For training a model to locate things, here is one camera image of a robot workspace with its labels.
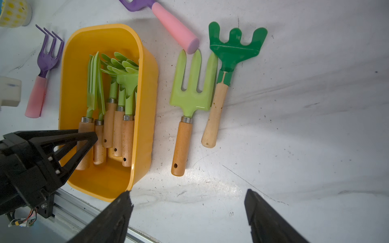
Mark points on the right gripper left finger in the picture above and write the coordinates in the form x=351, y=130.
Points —
x=111, y=225

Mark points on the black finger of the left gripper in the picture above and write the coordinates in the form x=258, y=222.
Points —
x=56, y=153

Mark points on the metal base rail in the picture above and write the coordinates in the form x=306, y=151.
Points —
x=70, y=214

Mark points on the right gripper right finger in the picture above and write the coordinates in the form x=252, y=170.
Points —
x=267, y=225

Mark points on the green fork wooden handle long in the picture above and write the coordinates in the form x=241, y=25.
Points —
x=189, y=101

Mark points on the patterned small bowl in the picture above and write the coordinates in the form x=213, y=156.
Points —
x=15, y=13

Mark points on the purple fork pink handle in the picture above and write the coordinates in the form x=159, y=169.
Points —
x=46, y=62
x=184, y=36

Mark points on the green rake wooden handle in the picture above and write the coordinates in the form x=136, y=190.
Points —
x=118, y=115
x=129, y=121
x=111, y=104

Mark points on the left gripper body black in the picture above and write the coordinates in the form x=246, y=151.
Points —
x=28, y=170

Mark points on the dark green small rake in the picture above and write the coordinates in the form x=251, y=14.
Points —
x=230, y=53

